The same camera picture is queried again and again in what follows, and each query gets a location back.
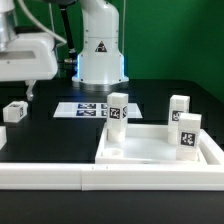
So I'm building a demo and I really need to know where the white cable on gripper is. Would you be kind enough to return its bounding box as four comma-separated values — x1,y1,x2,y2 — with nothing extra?
16,0,68,51

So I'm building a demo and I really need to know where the thin white pole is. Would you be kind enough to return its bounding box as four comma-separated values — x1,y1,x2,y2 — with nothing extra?
48,3,56,33

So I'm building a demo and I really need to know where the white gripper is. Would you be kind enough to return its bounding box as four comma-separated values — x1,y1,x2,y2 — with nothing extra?
0,32,58,101

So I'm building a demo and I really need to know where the white sheet with tags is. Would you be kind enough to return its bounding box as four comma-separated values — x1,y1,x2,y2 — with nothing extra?
54,102,142,118

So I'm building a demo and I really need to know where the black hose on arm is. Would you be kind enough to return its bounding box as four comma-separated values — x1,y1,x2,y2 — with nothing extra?
55,0,78,59

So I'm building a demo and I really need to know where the black cable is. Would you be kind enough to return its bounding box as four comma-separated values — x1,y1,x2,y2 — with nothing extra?
57,58,78,78

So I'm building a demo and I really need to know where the white square tabletop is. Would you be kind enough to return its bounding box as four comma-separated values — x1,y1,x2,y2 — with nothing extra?
95,124,224,165

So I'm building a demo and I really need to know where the white U-shaped fence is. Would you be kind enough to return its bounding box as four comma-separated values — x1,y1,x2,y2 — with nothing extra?
0,125,224,192

